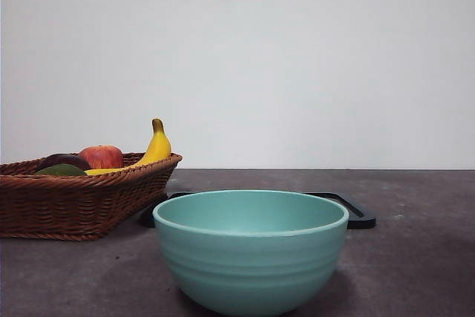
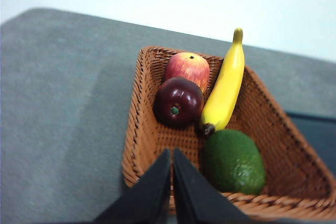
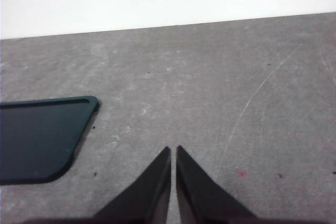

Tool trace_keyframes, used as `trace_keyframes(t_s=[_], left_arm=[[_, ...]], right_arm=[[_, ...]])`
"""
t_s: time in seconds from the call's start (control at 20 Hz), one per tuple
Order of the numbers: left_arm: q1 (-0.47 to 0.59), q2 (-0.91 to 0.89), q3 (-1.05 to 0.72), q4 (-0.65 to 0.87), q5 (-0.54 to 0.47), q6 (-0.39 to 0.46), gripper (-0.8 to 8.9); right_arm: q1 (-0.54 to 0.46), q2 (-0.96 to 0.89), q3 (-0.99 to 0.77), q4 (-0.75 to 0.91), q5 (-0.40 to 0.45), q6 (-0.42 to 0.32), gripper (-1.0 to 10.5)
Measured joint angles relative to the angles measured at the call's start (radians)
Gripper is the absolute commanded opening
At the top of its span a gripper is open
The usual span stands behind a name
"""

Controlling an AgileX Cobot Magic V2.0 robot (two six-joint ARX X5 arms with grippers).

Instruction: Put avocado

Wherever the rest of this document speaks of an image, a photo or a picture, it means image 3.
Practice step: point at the dark flat rectangular tray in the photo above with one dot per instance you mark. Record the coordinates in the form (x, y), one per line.
(36, 140)

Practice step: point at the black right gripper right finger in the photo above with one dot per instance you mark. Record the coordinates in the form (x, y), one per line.
(199, 197)

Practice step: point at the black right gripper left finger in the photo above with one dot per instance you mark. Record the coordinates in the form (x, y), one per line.
(149, 197)

